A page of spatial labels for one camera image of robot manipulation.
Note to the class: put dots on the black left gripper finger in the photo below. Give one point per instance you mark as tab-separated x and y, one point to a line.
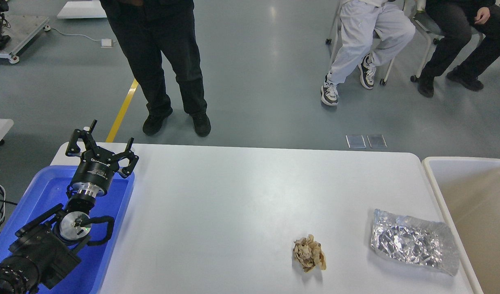
91	147
128	154

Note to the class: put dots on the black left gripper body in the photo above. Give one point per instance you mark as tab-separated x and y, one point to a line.
94	174

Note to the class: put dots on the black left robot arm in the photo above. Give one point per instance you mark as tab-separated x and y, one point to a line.
46	249

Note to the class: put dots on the white floor power strip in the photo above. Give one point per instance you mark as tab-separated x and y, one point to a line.
106	43

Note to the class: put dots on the metal cart platform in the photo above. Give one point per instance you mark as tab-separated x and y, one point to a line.
22	30

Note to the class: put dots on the person in black trousers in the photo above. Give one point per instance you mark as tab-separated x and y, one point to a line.
149	30

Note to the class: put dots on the white board on floor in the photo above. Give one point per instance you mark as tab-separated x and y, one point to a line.
82	9

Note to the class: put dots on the crumpled brown paper ball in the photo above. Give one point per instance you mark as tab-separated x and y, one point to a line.
309	254

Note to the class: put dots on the silver floor plate left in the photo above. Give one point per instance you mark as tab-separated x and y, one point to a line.
356	141

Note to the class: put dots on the silver floor plate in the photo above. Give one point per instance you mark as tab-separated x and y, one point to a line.
356	141
377	141

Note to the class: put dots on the silver floor plate right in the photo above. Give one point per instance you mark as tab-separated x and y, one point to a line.
377	141

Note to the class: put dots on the person in white trousers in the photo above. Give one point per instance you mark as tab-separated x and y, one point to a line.
373	32

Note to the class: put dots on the crumpled silver foil bag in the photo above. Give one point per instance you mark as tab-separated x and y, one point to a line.
415	242

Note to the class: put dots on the grey metal chair right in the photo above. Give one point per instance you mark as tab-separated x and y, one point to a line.
426	27

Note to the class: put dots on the beige plastic bin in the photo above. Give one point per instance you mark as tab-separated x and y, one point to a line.
468	193

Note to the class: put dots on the seated person in black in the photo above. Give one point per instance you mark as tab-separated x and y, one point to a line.
456	19

